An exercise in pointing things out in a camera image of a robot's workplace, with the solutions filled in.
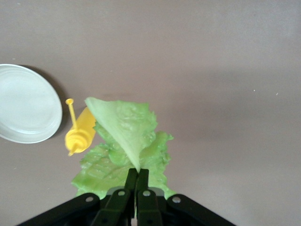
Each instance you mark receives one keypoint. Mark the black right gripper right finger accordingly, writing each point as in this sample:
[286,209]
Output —
[150,207]

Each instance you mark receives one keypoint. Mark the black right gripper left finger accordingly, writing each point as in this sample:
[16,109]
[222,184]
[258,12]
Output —
[113,207]

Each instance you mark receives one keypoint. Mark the green lettuce leaf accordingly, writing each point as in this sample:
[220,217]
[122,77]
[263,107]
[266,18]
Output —
[127,127]

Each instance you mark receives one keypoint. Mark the beige round plate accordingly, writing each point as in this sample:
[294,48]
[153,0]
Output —
[26,103]

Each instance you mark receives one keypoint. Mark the yellow mustard squeeze bottle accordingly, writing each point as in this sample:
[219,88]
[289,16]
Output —
[81,136]

